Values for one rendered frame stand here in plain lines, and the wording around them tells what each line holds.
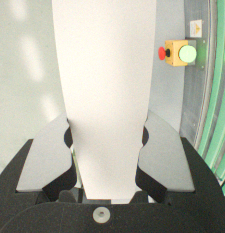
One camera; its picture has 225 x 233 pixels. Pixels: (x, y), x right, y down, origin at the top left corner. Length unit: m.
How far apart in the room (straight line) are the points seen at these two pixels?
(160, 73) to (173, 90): 0.08
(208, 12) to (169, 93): 0.28
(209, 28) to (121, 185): 0.37
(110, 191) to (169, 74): 0.42
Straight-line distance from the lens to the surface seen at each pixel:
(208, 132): 0.47
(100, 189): 0.18
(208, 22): 0.40
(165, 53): 0.43
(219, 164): 0.58
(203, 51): 0.41
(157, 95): 0.51
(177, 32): 0.50
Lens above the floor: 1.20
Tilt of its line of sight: 60 degrees down
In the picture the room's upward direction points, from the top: 179 degrees clockwise
